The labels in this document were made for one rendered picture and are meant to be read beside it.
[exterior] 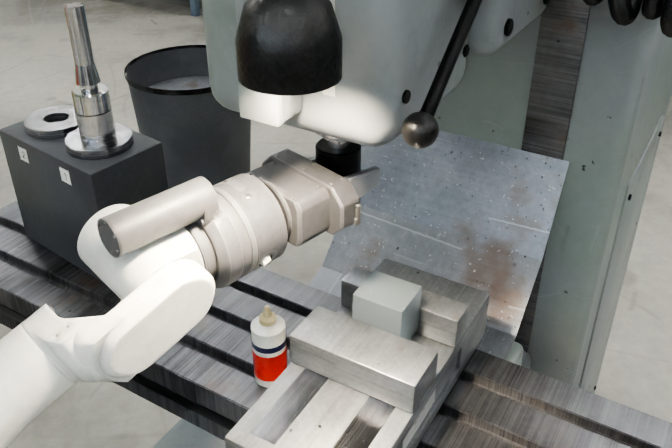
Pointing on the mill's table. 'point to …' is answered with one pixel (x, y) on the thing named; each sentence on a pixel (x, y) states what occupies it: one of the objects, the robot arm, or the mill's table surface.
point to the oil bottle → (268, 347)
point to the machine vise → (343, 419)
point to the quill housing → (354, 32)
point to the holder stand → (75, 175)
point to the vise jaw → (364, 358)
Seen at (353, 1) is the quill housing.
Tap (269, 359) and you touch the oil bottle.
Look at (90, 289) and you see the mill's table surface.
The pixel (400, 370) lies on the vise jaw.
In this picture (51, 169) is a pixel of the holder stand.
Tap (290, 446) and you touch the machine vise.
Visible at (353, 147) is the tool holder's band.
